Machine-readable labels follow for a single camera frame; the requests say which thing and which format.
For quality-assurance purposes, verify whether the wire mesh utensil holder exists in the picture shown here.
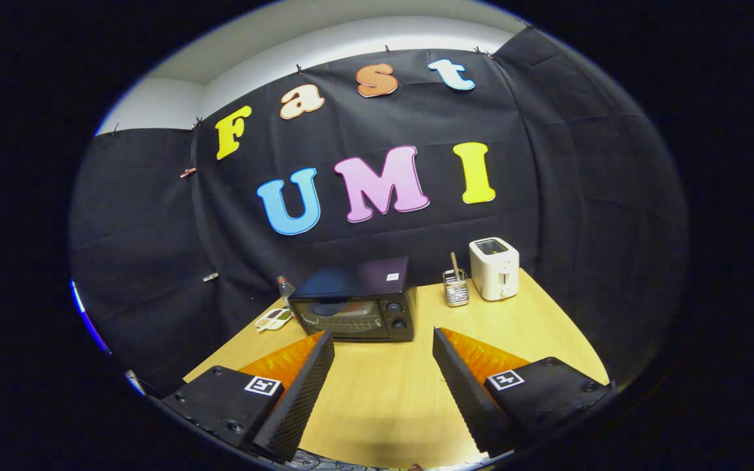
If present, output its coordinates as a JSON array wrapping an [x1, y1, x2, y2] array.
[[442, 268, 471, 309]]

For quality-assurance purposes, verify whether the white divided bean tray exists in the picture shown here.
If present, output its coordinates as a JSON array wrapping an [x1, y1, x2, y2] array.
[[255, 307, 295, 333]]

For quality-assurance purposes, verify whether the white pop-up toaster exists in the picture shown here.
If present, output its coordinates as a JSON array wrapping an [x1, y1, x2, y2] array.
[[469, 237, 521, 302]]

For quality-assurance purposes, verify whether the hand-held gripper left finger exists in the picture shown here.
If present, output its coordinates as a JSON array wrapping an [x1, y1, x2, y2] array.
[[153, 330, 337, 464]]

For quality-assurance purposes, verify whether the black toaster oven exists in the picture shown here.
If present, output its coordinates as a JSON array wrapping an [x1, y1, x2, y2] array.
[[287, 256, 419, 344]]

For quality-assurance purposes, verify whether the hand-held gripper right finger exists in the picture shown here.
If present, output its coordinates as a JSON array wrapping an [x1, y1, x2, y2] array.
[[432, 326, 617, 459]]

